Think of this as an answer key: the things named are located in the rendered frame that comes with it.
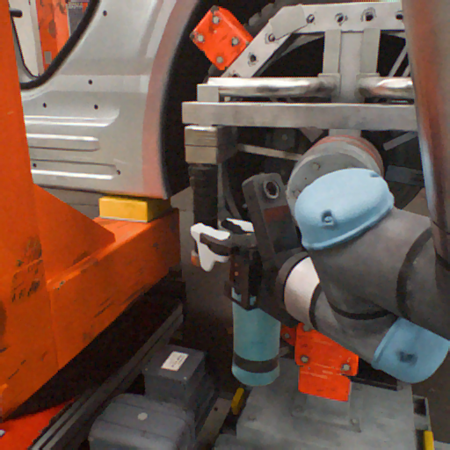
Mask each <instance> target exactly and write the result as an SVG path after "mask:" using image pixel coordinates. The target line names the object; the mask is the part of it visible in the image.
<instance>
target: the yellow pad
mask: <svg viewBox="0 0 450 450"><path fill-rule="evenodd" d="M99 209H100V216H99V218H100V219H108V220H117V221H132V222H141V223H149V222H152V221H153V220H155V219H156V218H158V216H160V215H162V214H164V213H166V212H168V211H169V210H171V198H168V199H167V200H164V199H154V198H143V197H133V196H122V195H111V194H110V195H107V196H105V197H103V198H100V199H99Z"/></svg>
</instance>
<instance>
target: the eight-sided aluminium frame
mask: <svg viewBox="0 0 450 450"><path fill-rule="evenodd" d="M400 14H401V15H403V11H402V4H401V1H384V2H364V3H343V4H323V5H301V4H299V5H297V6H283V7H282V8H281V9H280V11H279V12H278V13H277V15H276V16H275V17H273V18H270V20H269V23H268V25H267V26H266V27H265V28H263V30H262V31H261V32H260V34H259V35H258V36H257V37H256V38H255V39H254V40H253V41H252V42H251V43H250V45H249V46H247V47H246V49H245V50H244V52H243V53H241V54H240V55H239V56H238V57H237V59H236V61H235V62H234V63H233V64H232V65H230V66H229V67H228V69H227V71H226V72H225V73H224V74H223V75H222V76H220V77H260V76H261V75H262V74H263V73H264V72H265V71H267V70H268V68H269V67H270V66H271V65H272V64H273V63H274V62H275V60H277V58H278V57H279V56H280V55H281V54H282V53H283V52H284V51H285V50H286V48H288V47H289V46H290V45H291V44H292V43H293V41H294V39H295V38H296V37H298V36H314V35H325V29H338V28H341V29H342V32H353V31H364V28H370V27H380V28H381V33H405V31H404V24H403V19H402V20H397V19H396V16H397V15H400ZM369 17H374V18H373V19H372V20H371V21H366V19H367V18H369ZM341 18H343V20H342V21H341V22H338V21H339V20H340V19H341ZM313 19H314V22H313V23H312V20H313ZM239 98H240V97H225V102H237V101H238V99H239ZM216 165H217V167H218V174H217V178H218V185H217V187H218V194H217V197H218V204H217V207H218V214H217V215H218V223H217V225H218V231H223V232H227V233H230V238H231V237H233V236H236V234H234V233H233V232H231V231H229V230H226V229H225V228H224V227H223V226H220V222H223V221H225V220H227V219H230V220H234V219H235V218H234V216H233V215H231V214H230V213H229V212H228V211H227V210H226V208H225V161H223V162H222V163H218V164H216Z"/></svg>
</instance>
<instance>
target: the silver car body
mask: <svg viewBox="0 0 450 450"><path fill-rule="evenodd" d="M191 2H192V0H89V2H88V5H87V7H86V9H85V11H84V14H83V15H82V17H81V18H80V20H79V22H78V25H77V27H76V29H75V30H74V32H73V33H72V35H70V36H69V38H68V40H67V41H66V42H65V45H64V46H63V48H62V49H61V51H59V52H58V54H57V56H56V57H55V58H54V59H53V61H52V62H51V64H50V66H49V67H47V69H46V70H45V72H44V73H43V74H41V75H40V76H36V75H33V73H32V72H31V71H30V69H28V68H27V66H26V65H25V60H24V56H23V52H22V48H20V44H19V40H18V33H17V29H16V25H15V21H14V17H15V18H21V17H22V11H21V10H19V9H18V8H13V7H10V4H9V1H8V5H9V12H10V20H11V33H13V40H14V47H15V55H16V63H17V70H18V76H19V83H20V91H21V98H22V106H23V113H24V121H25V127H26V134H27V141H28V148H29V156H30V163H31V170H32V177H33V183H35V184H36V185H37V186H39V187H40V188H50V189H60V190H71V191H81V192H101V193H102V194H111V195H122V196H133V197H143V198H154V199H163V194H162V190H160V185H159V180H158V175H157V167H156V111H157V104H158V97H159V91H160V86H161V82H162V77H163V74H164V72H163V71H164V70H165V66H166V62H167V60H168V56H169V53H170V50H171V45H172V42H173V41H174V37H175V35H177V32H178V28H179V26H180V24H181V22H182V20H183V17H184V15H185V13H186V11H188V10H187V8H189V6H190V4H191Z"/></svg>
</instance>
